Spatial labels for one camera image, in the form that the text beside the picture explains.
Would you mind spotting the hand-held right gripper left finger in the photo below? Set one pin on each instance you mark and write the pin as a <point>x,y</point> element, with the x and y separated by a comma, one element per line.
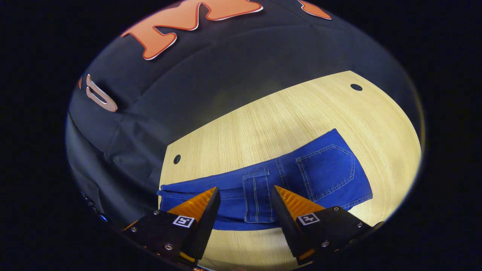
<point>205,229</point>

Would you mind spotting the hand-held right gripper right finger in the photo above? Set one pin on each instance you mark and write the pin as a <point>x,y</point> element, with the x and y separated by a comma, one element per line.
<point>288,229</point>

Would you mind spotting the blue jeans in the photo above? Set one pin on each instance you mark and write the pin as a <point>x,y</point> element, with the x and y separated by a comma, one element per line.
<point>324,169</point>

